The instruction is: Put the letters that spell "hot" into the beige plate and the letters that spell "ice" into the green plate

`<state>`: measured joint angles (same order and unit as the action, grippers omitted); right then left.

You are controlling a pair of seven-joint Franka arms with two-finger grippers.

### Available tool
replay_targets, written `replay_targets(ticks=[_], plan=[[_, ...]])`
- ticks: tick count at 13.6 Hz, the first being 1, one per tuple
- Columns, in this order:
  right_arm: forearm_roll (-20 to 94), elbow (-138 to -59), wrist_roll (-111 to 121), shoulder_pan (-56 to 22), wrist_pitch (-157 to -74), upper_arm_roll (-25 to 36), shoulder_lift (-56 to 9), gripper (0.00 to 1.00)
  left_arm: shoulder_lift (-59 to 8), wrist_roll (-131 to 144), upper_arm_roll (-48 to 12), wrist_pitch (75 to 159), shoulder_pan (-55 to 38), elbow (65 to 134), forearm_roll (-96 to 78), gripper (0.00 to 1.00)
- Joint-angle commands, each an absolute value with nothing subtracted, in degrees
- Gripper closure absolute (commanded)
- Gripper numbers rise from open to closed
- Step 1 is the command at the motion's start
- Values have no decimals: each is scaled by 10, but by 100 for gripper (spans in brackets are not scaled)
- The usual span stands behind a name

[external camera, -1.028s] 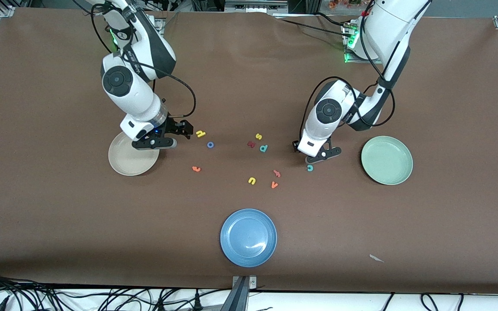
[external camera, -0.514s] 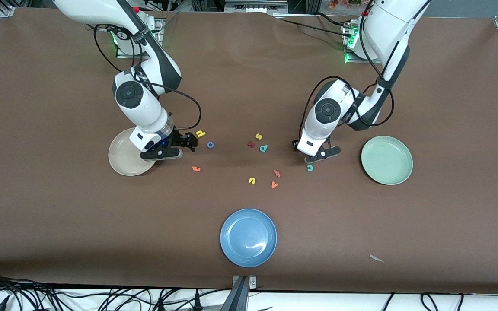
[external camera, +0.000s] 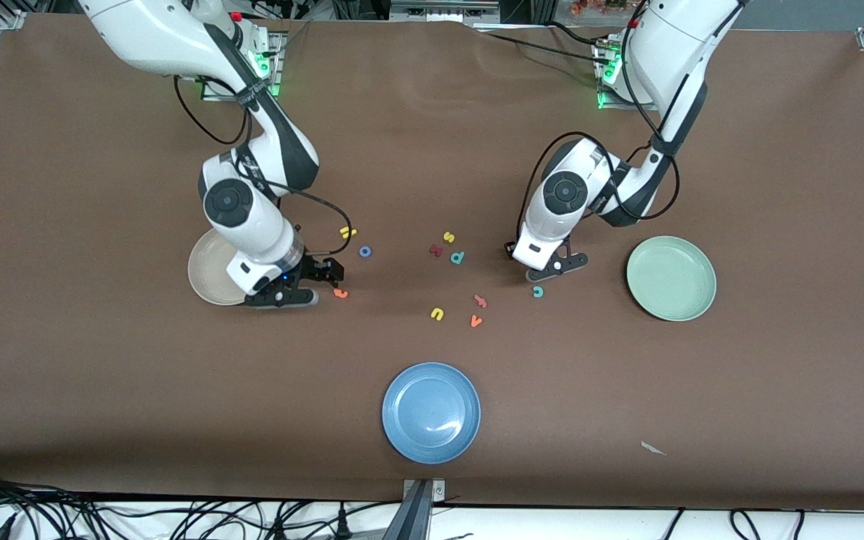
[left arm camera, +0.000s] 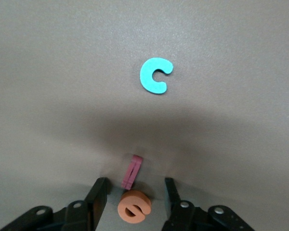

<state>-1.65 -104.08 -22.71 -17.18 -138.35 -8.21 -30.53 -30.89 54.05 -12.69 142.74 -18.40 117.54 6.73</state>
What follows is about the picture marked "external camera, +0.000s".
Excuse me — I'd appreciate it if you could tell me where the green round plate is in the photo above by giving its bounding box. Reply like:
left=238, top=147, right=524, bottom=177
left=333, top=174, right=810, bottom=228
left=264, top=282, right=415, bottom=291
left=625, top=235, right=718, bottom=323

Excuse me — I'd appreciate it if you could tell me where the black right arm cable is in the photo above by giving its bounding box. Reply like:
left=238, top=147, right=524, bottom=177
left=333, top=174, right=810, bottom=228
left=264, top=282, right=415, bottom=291
left=173, top=73, right=356, bottom=256

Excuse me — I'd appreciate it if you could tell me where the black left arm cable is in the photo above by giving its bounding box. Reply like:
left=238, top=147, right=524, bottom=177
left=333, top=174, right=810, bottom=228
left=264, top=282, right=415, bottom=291
left=516, top=0, right=682, bottom=245

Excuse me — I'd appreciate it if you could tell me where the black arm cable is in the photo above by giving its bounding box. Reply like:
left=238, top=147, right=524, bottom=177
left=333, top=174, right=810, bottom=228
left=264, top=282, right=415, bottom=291
left=516, top=0, right=682, bottom=245
left=173, top=73, right=356, bottom=256

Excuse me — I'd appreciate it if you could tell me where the silver metal frame bar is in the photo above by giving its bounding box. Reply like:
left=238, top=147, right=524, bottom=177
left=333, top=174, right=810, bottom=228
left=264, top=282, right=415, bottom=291
left=389, top=0, right=500, bottom=23

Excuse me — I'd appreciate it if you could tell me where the brown table cover sheet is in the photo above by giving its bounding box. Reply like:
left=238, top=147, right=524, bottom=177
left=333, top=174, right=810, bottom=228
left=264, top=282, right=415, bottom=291
left=0, top=13, right=864, bottom=511

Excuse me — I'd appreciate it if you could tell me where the blue round plate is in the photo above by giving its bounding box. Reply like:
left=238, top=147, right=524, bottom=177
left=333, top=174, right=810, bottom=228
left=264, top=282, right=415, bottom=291
left=382, top=362, right=482, bottom=465

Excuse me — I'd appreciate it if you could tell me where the grey metal bracket post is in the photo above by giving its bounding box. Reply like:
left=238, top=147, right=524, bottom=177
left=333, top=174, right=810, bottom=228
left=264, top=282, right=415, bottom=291
left=383, top=478, right=448, bottom=540

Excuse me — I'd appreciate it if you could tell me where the orange flower bunch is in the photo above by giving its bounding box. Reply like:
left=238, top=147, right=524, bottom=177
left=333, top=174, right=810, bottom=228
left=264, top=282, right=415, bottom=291
left=571, top=0, right=628, bottom=17

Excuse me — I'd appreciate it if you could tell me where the beige round plate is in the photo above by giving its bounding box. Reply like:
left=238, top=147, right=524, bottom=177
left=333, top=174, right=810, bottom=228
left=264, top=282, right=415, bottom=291
left=187, top=227, right=253, bottom=307

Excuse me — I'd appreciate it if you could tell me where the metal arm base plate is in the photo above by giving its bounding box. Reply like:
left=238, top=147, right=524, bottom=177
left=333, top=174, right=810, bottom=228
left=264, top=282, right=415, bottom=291
left=201, top=31, right=284, bottom=102
left=595, top=41, right=658, bottom=112

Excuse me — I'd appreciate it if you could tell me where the black base cable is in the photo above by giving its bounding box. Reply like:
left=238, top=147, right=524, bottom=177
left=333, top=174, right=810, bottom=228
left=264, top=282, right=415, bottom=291
left=477, top=21, right=617, bottom=67

